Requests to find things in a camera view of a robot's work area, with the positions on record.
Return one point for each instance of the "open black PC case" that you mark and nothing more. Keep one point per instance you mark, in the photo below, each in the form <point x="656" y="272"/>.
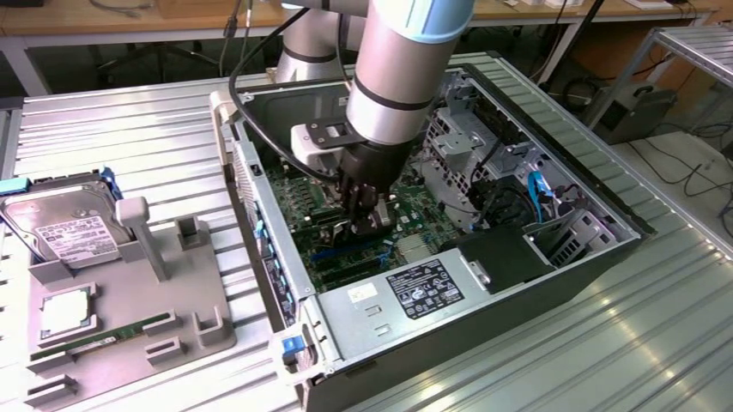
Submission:
<point x="458" y="343"/>

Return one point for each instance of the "metal disk bay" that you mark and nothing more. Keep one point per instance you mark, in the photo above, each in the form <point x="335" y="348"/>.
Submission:
<point x="578" y="240"/>

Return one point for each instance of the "silver power supply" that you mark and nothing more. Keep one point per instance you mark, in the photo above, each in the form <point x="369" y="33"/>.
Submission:
<point x="366" y="317"/>

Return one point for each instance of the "blue expansion slot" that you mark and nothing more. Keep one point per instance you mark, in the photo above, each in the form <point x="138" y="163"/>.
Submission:
<point x="333" y="253"/>

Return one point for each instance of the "green RAM stick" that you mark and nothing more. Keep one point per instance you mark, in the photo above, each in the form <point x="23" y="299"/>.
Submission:
<point x="103" y="339"/>

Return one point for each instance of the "grey parts rack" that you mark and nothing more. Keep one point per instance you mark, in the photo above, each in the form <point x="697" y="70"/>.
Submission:
<point x="171" y="296"/>

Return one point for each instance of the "silver hard disk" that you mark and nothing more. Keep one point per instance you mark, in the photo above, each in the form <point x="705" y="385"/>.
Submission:
<point x="63" y="227"/>

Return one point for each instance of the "perforated metal drive cage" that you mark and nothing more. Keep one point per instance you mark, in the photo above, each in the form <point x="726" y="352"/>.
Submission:
<point x="458" y="141"/>

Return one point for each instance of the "metal frame table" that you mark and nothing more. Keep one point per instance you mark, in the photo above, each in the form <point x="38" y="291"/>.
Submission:
<point x="686" y="43"/>

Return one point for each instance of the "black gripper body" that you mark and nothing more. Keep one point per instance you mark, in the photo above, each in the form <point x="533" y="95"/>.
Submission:
<point x="375" y="165"/>

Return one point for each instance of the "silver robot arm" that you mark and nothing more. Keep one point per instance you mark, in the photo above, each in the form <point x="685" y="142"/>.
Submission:
<point x="395" y="64"/>

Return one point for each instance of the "green Dell motherboard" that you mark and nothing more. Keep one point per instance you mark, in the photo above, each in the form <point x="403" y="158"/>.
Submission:
<point x="418" y="240"/>

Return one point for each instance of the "blue case latch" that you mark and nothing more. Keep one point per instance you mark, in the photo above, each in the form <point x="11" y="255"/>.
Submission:
<point x="291" y="345"/>

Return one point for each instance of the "long wooden desk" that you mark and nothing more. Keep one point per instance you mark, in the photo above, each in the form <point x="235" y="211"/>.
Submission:
<point x="115" y="26"/>

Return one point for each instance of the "dark computer tower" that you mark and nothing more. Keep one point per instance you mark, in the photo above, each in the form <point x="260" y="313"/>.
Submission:
<point x="636" y="116"/>

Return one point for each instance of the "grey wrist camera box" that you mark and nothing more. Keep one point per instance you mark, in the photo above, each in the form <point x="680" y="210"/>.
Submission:
<point x="306" y="148"/>

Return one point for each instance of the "black expansion slot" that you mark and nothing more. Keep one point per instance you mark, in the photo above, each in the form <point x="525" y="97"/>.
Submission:
<point x="349" y="274"/>

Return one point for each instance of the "silver socket cover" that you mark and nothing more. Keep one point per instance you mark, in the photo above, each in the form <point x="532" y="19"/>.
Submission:
<point x="386" y="214"/>

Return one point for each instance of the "silver chipset heatsink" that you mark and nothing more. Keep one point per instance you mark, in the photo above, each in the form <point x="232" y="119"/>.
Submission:
<point x="421" y="250"/>

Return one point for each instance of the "blue disk bracket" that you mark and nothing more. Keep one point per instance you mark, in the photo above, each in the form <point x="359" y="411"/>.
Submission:
<point x="111" y="184"/>

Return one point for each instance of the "black plastic housing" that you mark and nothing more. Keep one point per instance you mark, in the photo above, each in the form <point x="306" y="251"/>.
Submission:
<point x="503" y="257"/>

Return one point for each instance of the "silver CPU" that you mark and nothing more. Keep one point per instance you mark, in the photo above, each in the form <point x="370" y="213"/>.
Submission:
<point x="66" y="313"/>

